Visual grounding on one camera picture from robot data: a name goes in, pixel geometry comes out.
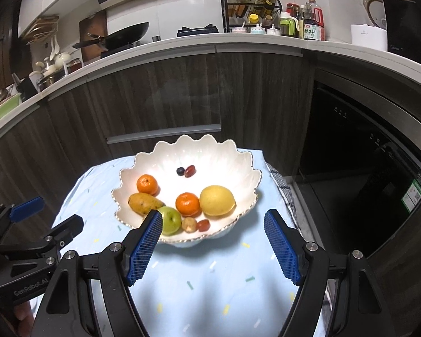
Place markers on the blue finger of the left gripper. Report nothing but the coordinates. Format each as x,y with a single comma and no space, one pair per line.
65,232
25,210

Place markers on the soy sauce bottle red cap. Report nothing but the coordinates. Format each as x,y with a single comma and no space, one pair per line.
313,22

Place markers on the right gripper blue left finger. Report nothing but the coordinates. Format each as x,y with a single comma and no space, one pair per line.
139,246

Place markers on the black microwave oven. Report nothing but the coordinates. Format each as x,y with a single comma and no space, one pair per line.
403,25

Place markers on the black frying pan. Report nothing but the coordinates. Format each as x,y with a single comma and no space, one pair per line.
128,35

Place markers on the white electric kettle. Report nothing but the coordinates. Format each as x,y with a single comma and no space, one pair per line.
375,12

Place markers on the green pitcher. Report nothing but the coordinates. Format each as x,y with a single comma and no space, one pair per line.
289,25

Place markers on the person's left hand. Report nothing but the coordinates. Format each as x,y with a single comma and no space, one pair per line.
23,313

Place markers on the orange tangerine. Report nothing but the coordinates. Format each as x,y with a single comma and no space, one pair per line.
147,184
188,204

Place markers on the yellow lemon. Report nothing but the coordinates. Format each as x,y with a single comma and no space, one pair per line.
216,201

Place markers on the gas stove burner grate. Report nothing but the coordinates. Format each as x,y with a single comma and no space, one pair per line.
186,32

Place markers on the white scalloped ceramic bowl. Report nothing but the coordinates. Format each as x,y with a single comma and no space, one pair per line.
216,163

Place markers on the green apple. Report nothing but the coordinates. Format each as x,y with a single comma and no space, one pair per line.
172,220

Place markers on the yellow mango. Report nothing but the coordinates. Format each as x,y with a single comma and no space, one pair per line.
142,203

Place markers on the red cherry tomato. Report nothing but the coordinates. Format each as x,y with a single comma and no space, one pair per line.
190,171
203,225

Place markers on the green pot with lid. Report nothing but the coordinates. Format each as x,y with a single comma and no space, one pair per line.
8,101

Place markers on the built-in black dishwasher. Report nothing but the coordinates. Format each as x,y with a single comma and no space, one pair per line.
359,175

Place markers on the small brown longan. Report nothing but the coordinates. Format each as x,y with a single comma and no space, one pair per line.
189,225

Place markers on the wooden cutting board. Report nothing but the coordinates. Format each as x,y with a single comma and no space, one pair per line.
97,25

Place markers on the black spice rack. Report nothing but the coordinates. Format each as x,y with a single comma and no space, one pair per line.
248,13

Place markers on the white teapot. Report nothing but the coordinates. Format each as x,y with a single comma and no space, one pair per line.
61,60

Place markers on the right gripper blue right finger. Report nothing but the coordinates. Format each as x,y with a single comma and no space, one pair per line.
287,245

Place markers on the dark blueberry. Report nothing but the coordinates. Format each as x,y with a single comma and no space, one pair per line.
180,171

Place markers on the checkered dish towel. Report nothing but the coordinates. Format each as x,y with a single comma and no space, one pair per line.
284,188

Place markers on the light blue patterned tablecloth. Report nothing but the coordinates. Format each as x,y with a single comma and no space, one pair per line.
229,286

